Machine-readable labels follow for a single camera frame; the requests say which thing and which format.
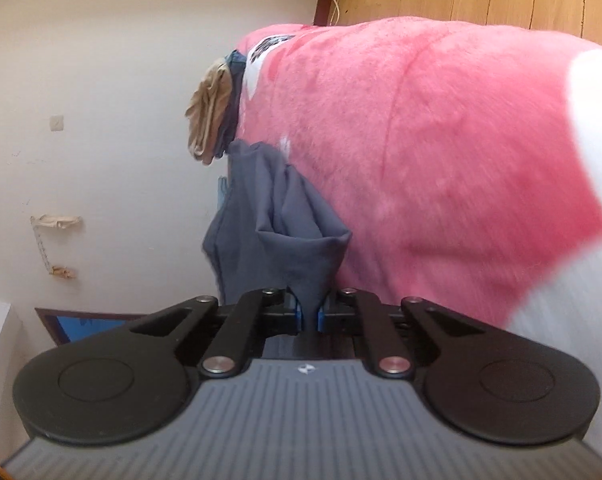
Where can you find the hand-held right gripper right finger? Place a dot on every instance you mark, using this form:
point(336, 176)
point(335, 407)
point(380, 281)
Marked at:
point(322, 318)

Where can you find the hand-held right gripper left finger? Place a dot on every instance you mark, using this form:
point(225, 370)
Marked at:
point(296, 312)

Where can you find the grey garment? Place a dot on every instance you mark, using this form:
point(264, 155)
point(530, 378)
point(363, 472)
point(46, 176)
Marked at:
point(271, 220)

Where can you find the pink printed blanket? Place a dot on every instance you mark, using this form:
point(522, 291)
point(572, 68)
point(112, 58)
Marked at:
point(456, 160)

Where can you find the slate blue garment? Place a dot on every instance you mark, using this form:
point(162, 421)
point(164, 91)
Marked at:
point(232, 110)

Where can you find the beige garment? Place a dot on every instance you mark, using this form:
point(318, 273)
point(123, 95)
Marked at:
point(206, 110)

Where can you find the beige tape strip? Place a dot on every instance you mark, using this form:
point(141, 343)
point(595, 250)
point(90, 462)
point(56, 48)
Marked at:
point(62, 272)
point(56, 222)

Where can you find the blue object behind door frame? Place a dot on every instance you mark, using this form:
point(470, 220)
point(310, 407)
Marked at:
point(91, 327)

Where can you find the wooden door frame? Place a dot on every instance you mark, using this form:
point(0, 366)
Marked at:
point(43, 316)

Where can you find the white wall switch plate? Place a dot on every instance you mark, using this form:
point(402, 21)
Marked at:
point(57, 123)

